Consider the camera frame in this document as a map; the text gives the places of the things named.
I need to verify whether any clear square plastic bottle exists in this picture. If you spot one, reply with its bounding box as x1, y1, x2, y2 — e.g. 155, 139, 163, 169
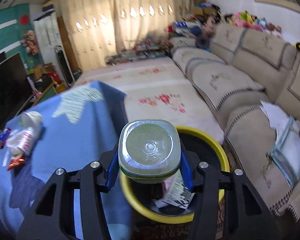
118, 119, 181, 184

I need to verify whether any yellow rimmed trash bin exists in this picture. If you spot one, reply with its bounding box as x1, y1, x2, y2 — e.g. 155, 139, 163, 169
120, 126, 230, 224

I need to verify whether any crumpled receipt in bin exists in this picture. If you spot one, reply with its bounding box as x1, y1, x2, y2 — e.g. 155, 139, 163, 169
154, 170, 194, 210

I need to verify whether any blue star tablecloth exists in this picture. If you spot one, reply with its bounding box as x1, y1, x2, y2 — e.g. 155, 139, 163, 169
0, 81, 132, 239

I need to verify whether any floral floor mat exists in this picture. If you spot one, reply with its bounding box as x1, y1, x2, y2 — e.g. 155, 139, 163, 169
75, 57, 224, 144

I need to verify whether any beige sectional sofa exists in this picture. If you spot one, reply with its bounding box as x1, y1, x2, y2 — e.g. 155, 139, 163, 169
169, 23, 300, 220

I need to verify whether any black flat television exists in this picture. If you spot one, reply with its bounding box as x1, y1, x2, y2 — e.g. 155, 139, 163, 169
0, 53, 33, 128

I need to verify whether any black tower fan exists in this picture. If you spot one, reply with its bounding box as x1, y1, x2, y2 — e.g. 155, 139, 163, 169
54, 45, 74, 87

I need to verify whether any cream patterned curtain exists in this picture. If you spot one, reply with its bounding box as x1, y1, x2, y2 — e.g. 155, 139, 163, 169
51, 0, 191, 72

